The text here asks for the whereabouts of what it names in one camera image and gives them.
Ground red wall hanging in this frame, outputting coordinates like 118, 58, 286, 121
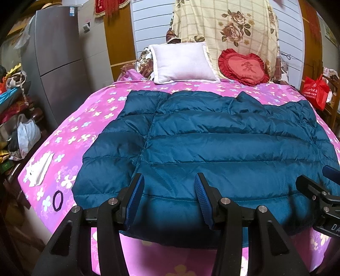
301, 0, 323, 45

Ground white pillow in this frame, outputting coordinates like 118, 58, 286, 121
149, 42, 221, 85

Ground pink floral bed sheet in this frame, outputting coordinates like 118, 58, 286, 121
17, 68, 340, 276

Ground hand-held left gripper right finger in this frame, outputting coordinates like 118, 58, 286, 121
194, 172, 310, 276

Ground brown wooden door panel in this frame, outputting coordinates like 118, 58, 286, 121
103, 8, 139, 80
300, 0, 324, 89

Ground white tissue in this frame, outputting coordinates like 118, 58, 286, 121
27, 152, 55, 187

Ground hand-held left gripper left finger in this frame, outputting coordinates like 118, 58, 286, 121
34, 172, 146, 276

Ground brown floral pillow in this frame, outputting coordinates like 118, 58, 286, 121
121, 30, 184, 81

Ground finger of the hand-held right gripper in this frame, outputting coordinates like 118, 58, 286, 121
296, 174, 340, 206
323, 165, 340, 186

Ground black hair tie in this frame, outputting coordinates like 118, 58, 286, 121
52, 190, 64, 212

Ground grey refrigerator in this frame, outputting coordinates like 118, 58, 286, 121
21, 5, 115, 130

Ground white plastic bag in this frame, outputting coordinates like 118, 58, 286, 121
17, 115, 41, 157

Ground cream floral blanket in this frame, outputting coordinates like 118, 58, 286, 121
170, 0, 282, 80

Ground red heart-shaped pillow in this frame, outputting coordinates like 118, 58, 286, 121
218, 48, 270, 87

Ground wooden chair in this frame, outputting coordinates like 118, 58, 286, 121
321, 68, 340, 128

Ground blue down jacket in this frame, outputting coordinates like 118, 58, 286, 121
72, 90, 340, 248

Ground pile of clothes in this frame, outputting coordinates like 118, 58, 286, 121
0, 62, 36, 162

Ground red shopping bag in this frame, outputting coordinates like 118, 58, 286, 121
303, 74, 330, 111

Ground red tasselled hanging decoration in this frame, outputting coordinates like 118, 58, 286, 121
94, 0, 130, 19

